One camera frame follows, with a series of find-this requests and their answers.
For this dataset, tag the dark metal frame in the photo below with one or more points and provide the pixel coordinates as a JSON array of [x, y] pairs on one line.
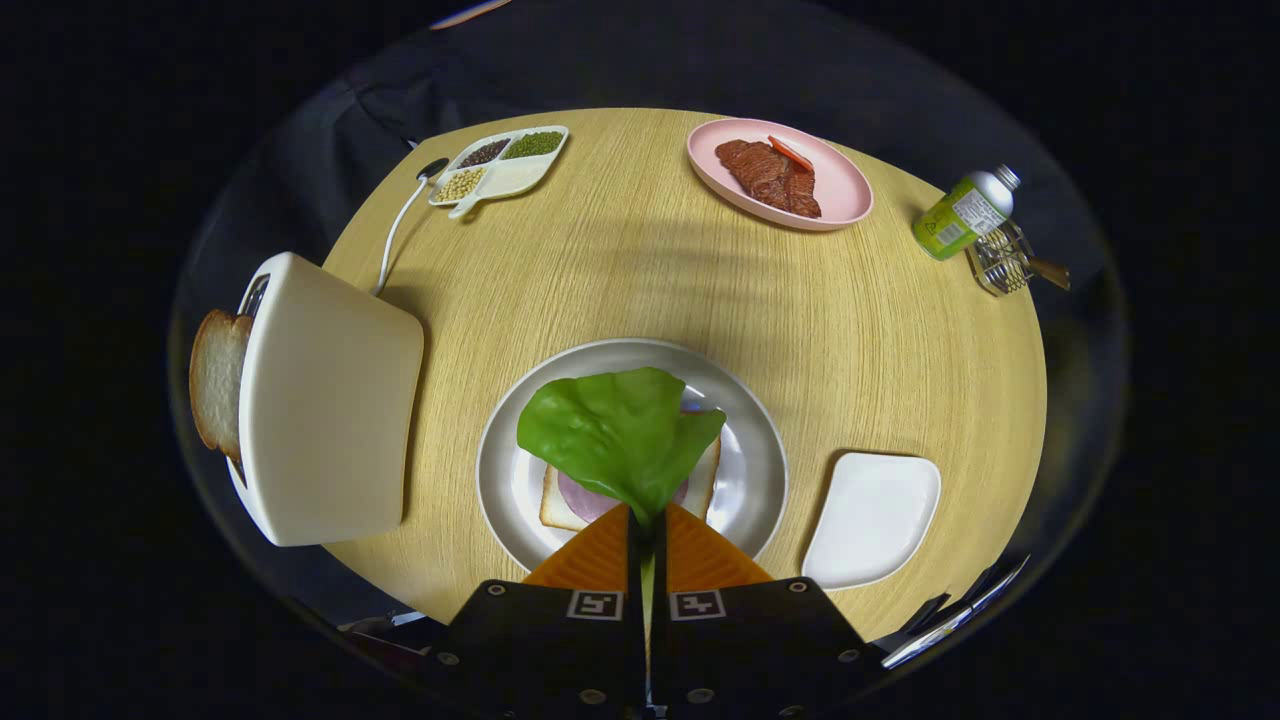
[[950, 622]]

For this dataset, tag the red vegetable slice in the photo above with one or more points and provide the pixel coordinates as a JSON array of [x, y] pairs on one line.
[[790, 153]]

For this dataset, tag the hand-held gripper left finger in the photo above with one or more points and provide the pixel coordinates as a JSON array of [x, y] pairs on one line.
[[540, 650]]

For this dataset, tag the small white square dish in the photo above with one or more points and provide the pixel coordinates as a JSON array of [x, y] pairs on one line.
[[870, 520]]

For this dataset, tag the pile of green beans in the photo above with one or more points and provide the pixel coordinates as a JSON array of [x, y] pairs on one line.
[[533, 145]]

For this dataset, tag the pile of dark red beans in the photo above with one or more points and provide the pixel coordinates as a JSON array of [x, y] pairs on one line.
[[485, 153]]

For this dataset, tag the white toaster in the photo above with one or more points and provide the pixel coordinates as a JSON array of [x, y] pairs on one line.
[[330, 400]]

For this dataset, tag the white bread slice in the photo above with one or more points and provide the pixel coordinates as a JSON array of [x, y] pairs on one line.
[[555, 508]]

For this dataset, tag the pink plate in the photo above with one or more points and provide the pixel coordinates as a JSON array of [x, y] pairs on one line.
[[845, 190]]

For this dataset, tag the green label bottle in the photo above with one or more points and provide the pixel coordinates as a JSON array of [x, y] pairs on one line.
[[955, 220]]

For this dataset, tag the brown meat slice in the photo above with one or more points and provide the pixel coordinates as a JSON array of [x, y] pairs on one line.
[[765, 175]]

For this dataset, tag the white divided tray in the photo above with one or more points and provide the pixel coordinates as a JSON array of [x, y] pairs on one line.
[[515, 180]]

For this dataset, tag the round grey plate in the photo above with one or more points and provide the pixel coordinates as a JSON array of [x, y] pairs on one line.
[[745, 470]]

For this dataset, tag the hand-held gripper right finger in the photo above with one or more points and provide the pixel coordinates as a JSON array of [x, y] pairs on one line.
[[760, 650]]

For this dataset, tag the pile of yellow soybeans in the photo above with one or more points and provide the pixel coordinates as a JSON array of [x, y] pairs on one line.
[[460, 185]]

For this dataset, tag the pink ham slice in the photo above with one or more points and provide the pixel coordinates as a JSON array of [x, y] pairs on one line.
[[585, 497]]

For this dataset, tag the green lettuce leaf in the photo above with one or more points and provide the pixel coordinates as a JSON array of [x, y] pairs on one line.
[[620, 435]]

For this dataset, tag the toasted bread slice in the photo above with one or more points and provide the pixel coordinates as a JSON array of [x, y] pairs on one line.
[[215, 380]]

